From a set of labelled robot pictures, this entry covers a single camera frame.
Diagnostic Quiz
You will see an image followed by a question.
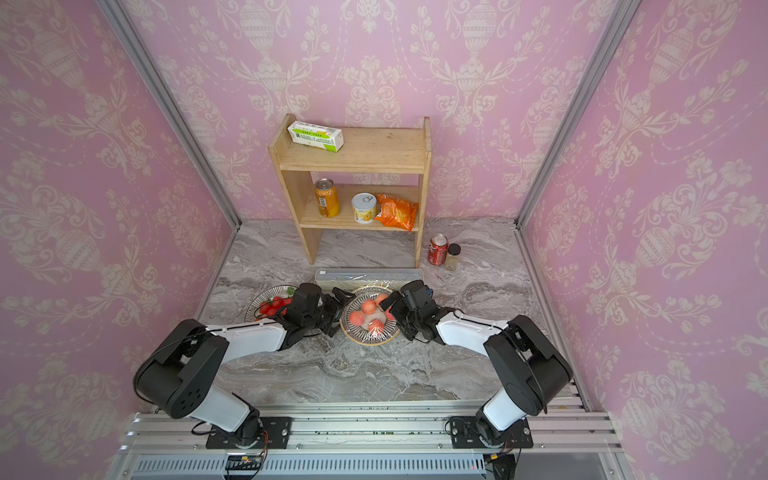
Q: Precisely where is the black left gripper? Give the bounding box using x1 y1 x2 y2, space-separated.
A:
303 287 359 337

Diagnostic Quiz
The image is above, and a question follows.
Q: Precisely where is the cream plastic wrap dispenser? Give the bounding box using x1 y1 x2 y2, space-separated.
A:
314 267 424 291

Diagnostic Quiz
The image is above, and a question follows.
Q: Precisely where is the clear plastic wrap sheet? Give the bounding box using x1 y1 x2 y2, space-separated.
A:
335 278 404 349

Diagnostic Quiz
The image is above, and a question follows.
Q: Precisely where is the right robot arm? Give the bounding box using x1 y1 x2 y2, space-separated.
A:
380 280 573 446

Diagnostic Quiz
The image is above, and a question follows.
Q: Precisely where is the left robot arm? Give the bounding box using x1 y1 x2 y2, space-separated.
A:
133 283 354 448

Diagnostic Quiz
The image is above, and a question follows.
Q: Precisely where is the glass plate of strawberries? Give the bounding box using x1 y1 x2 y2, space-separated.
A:
244 285 297 322

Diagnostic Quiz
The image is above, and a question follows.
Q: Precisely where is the peach top left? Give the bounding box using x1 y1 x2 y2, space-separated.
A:
361 299 377 315

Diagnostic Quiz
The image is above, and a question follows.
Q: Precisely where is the red cola can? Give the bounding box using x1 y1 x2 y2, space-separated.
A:
427 234 449 266

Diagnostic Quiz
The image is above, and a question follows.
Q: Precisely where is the spice jar with black lid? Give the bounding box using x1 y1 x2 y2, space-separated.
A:
443 243 462 271

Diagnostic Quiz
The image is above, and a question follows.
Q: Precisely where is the orange snack bag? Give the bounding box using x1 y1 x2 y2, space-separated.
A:
375 194 418 232

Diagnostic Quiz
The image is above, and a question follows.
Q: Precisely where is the white yellow tin can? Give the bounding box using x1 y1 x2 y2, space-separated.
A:
351 192 379 225

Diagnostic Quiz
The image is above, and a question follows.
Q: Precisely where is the orange drink can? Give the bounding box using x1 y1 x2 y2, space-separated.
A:
314 178 340 218

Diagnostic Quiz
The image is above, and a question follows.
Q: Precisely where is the wooden shelf unit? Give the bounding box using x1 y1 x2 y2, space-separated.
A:
268 114 432 267

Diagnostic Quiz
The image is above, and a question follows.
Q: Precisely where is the white green carton box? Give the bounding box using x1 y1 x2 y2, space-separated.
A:
288 121 344 152

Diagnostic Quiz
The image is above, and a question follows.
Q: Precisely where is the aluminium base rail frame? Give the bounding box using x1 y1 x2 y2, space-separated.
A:
108 395 631 479

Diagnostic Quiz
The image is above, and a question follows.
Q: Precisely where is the aluminium corner rail left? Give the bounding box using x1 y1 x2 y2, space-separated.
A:
96 0 242 231

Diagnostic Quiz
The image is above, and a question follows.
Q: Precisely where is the aluminium corner rail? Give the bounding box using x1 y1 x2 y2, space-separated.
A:
515 0 641 231
96 0 242 231

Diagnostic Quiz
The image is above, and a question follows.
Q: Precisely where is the aluminium corner rail right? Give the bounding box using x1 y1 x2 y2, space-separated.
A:
515 0 641 231

